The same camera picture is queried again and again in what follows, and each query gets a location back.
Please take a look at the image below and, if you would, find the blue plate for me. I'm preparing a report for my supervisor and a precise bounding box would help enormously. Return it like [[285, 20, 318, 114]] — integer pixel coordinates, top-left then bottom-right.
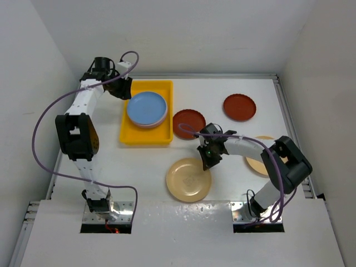
[[126, 91, 167, 125]]

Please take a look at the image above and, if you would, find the tan plate front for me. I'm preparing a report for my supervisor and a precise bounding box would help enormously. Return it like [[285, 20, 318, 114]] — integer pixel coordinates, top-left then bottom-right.
[[166, 158, 212, 203]]

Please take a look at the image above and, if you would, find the tan plate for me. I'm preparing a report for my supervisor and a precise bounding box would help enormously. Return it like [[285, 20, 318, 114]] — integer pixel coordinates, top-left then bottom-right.
[[166, 158, 212, 203], [245, 136, 275, 177]]

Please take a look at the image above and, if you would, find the red plate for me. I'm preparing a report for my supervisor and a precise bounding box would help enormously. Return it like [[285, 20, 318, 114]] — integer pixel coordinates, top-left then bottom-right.
[[222, 93, 256, 122], [173, 109, 206, 140]]

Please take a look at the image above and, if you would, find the white plate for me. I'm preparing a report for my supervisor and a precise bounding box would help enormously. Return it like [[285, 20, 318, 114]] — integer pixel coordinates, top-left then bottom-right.
[[129, 113, 167, 128]]

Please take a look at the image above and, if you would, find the pink plate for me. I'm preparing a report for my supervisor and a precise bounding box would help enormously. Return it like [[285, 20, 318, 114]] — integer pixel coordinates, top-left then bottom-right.
[[132, 114, 167, 129]]

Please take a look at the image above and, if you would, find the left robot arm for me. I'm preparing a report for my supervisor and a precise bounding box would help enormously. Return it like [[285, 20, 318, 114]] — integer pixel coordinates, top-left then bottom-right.
[[55, 57, 132, 221]]

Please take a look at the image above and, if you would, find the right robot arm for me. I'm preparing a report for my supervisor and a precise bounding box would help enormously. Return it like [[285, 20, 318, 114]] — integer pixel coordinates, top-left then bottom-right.
[[194, 123, 313, 224]]

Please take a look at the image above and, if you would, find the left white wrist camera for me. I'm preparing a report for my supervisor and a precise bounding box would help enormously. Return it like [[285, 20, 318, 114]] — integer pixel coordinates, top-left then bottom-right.
[[116, 61, 132, 74]]

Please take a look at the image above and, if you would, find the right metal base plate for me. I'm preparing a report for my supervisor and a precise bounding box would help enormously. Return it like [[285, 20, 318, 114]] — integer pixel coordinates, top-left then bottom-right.
[[230, 201, 283, 225]]

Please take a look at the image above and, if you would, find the metal base plate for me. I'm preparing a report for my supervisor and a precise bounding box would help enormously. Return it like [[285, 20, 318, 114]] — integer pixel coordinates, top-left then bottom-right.
[[230, 201, 283, 225], [82, 201, 134, 225]]

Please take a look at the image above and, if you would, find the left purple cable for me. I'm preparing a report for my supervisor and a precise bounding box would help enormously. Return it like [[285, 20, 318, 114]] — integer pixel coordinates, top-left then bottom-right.
[[31, 51, 139, 220]]

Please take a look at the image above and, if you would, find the purple cable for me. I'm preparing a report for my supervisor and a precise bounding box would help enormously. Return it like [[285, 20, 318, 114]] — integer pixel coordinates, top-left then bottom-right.
[[31, 51, 139, 220], [177, 123, 298, 226]]

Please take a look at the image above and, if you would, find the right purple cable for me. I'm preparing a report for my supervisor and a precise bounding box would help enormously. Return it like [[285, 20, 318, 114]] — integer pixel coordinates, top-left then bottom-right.
[[177, 123, 298, 226]]

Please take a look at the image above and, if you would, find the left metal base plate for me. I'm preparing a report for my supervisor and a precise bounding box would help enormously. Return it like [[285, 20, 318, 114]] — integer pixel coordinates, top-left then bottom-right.
[[82, 201, 134, 225]]

